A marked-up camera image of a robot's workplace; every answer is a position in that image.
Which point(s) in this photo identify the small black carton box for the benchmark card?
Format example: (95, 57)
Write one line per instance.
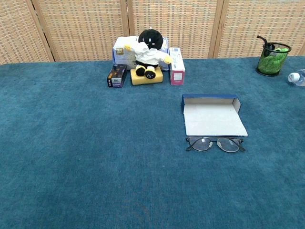
(116, 76)

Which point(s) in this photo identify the black plush toy white coat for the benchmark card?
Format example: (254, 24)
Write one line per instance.
(147, 55)

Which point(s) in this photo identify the blue glasses box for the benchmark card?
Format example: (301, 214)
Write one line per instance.
(212, 119)

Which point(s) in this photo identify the thin-framed eyeglasses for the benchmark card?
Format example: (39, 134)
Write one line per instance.
(201, 144)

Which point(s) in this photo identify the yellow sponge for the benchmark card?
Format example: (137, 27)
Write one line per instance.
(143, 81)

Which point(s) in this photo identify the bright green cloth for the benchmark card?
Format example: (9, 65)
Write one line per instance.
(282, 50)

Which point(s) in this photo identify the teal blue table mat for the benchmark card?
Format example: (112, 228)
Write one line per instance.
(71, 143)

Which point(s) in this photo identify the black bent tool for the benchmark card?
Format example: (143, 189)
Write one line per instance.
(265, 41)

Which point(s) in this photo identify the clear plastic water bottle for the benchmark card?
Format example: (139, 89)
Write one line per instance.
(294, 76)

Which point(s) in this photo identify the black mesh pen holder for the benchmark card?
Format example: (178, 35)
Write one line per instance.
(262, 71)

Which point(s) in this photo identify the pink white carton box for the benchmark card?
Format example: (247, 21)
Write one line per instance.
(176, 69)

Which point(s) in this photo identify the woven wooden folding screen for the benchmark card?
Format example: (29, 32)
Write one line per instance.
(83, 28)

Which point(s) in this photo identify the white blue tissue pack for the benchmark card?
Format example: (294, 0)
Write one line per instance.
(121, 47)

